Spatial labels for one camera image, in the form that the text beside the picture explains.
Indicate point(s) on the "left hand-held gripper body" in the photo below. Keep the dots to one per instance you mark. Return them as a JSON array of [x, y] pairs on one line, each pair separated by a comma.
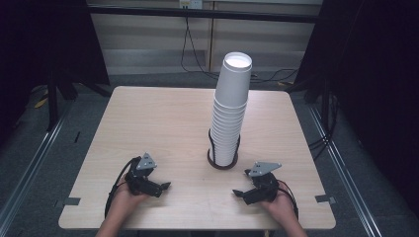
[[140, 179]]

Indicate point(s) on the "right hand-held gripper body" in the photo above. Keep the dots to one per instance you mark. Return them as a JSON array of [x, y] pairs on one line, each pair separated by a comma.
[[266, 186]]

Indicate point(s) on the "stack of white paper cups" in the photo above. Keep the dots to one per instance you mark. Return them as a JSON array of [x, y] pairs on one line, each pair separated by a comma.
[[230, 108]]

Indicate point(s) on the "person's right hand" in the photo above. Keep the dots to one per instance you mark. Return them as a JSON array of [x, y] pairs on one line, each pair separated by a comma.
[[280, 205]]

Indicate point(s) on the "person's left hand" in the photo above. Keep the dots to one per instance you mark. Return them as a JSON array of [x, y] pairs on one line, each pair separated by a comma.
[[126, 202]]

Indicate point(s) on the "grey tape piece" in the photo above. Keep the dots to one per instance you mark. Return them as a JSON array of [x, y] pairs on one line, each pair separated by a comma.
[[325, 198], [71, 201]]

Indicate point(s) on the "small black tape strip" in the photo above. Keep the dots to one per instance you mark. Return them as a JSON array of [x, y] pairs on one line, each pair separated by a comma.
[[77, 137]]

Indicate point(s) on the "black metal stand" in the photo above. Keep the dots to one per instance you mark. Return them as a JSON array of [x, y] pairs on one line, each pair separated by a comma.
[[52, 98]]

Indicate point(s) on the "yellow object on floor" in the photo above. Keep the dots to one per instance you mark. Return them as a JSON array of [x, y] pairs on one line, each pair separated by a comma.
[[41, 102]]

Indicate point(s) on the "dark curtain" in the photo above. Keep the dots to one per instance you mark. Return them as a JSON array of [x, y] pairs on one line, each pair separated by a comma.
[[42, 42], [375, 82]]

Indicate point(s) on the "black horizontal bar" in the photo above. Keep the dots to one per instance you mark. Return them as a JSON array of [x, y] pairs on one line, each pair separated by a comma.
[[197, 14]]

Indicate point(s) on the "metal floor rail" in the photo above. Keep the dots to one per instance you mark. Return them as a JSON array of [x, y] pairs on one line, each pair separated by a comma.
[[346, 174], [29, 164]]

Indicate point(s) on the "white wall power outlet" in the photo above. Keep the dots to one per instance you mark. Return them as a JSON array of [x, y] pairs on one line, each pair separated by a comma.
[[190, 4]]

